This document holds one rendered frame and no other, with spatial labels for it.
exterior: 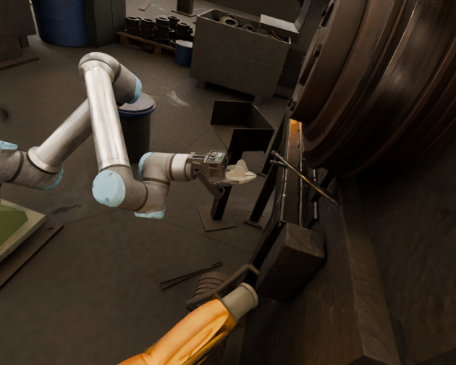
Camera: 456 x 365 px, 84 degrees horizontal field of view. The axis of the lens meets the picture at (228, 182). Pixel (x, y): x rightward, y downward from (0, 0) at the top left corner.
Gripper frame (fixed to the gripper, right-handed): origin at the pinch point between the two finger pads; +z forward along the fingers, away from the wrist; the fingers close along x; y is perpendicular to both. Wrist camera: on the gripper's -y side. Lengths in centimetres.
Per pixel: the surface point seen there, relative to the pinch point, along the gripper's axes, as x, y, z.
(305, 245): -23.7, -0.2, 16.3
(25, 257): -16, -43, -104
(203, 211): 48, -65, -41
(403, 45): -20, 39, 25
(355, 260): -29.6, 4.5, 24.8
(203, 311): -44.2, 3.5, -0.8
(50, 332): -39, -55, -75
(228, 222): 46, -70, -25
